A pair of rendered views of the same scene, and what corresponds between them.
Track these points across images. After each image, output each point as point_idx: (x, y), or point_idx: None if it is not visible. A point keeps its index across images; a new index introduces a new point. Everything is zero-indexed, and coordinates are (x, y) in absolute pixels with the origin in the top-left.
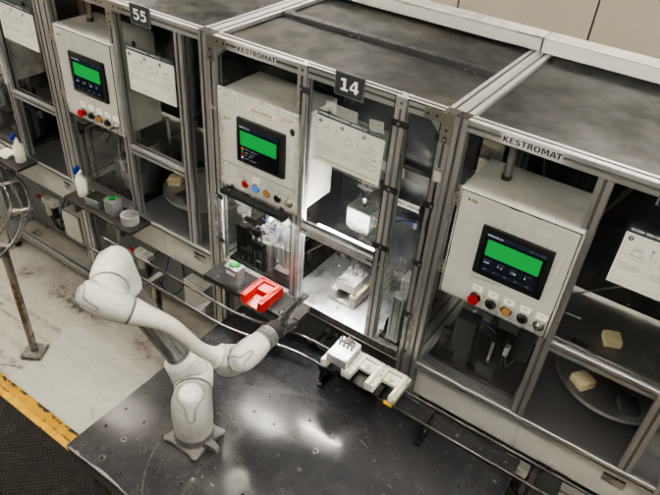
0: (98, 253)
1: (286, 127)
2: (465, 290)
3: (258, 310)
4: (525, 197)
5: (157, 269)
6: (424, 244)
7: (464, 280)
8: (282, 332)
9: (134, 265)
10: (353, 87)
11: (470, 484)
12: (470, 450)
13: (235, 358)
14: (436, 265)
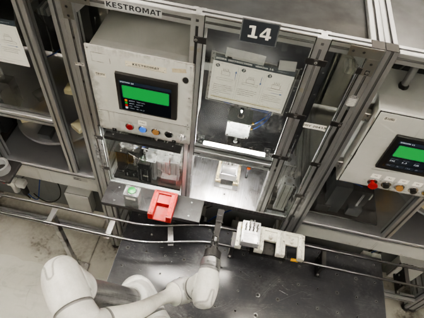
0: (43, 276)
1: (178, 76)
2: (363, 178)
3: (167, 222)
4: None
5: (50, 206)
6: (326, 151)
7: (363, 172)
8: (220, 255)
9: (84, 270)
10: (264, 34)
11: (363, 292)
12: (364, 274)
13: (202, 303)
14: (335, 164)
